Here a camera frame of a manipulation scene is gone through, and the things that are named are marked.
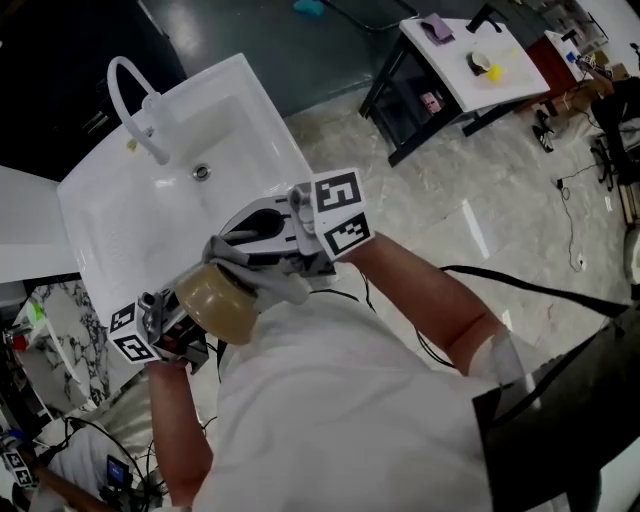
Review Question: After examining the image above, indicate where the black cable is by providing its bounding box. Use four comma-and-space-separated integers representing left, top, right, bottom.
555, 159, 609, 274

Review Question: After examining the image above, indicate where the tan bowl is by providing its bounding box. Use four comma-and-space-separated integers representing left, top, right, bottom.
174, 261, 261, 346

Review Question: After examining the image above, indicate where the purple cloth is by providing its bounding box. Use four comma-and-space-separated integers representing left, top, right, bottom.
419, 13, 456, 46

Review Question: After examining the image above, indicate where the black strap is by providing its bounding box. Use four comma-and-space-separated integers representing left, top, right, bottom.
438, 264, 632, 319

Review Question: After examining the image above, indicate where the black faucet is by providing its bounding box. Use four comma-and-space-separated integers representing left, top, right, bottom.
466, 3, 503, 34

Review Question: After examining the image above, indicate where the brown wooden cabinet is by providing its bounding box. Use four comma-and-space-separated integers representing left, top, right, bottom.
524, 30, 616, 117

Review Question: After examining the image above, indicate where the small screen device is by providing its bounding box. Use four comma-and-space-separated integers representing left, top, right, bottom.
105, 454, 133, 487

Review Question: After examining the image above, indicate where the white curved faucet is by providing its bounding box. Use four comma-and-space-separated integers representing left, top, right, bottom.
107, 55, 170, 166

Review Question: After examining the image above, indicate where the white sink basin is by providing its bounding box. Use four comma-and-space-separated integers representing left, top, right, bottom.
55, 52, 321, 335

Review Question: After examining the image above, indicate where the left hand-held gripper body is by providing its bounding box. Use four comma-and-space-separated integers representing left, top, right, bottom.
108, 290, 210, 375

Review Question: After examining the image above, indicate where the person's right forearm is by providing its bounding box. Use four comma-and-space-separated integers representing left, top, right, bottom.
344, 232, 506, 376

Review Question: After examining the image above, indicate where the marble patterned cabinet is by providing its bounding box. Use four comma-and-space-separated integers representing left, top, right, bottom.
12, 279, 114, 414

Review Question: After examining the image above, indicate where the person's white shirt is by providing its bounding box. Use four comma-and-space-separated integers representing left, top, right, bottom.
192, 292, 531, 512

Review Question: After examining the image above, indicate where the person's left forearm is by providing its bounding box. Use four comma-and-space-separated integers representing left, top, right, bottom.
145, 358, 215, 507

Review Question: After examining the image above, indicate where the small bowl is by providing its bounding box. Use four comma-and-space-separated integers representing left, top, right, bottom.
466, 51, 494, 77

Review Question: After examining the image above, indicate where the white table with black frame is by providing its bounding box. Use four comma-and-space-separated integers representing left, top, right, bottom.
358, 17, 552, 168

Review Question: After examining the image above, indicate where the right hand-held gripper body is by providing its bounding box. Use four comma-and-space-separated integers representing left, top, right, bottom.
220, 168, 376, 277

